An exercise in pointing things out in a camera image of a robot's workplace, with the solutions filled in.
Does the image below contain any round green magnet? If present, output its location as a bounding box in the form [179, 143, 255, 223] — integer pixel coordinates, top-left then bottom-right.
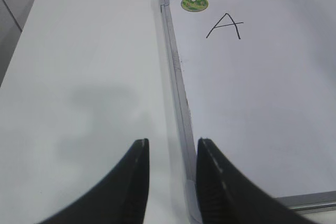
[181, 0, 208, 12]

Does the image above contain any white board with aluminium frame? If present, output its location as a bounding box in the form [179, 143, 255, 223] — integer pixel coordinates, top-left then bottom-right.
[160, 0, 335, 223]

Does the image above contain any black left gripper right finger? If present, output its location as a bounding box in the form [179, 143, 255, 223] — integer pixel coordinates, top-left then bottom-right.
[196, 138, 312, 223]

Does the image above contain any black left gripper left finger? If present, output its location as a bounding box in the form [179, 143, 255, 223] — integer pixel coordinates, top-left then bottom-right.
[43, 138, 150, 223]

